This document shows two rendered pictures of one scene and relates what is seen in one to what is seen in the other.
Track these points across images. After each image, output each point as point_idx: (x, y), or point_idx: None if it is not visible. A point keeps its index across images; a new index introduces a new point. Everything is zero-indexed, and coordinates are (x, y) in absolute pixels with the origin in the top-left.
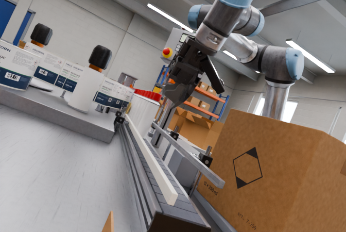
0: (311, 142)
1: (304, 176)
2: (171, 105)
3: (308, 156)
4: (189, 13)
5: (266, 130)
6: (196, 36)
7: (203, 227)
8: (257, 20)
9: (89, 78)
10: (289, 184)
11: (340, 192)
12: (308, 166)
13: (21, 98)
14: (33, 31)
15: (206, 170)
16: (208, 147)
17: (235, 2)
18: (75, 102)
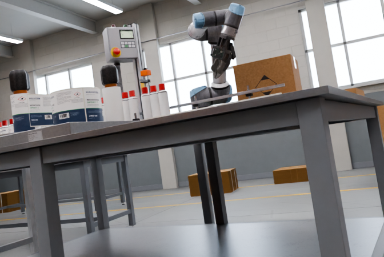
0: (288, 59)
1: (292, 72)
2: (216, 77)
3: (290, 65)
4: (196, 20)
5: (265, 65)
6: (227, 33)
7: None
8: None
9: (118, 95)
10: (289, 78)
11: (296, 75)
12: (292, 68)
13: (128, 121)
14: (18, 80)
15: (272, 86)
16: (248, 85)
17: (242, 13)
18: (120, 119)
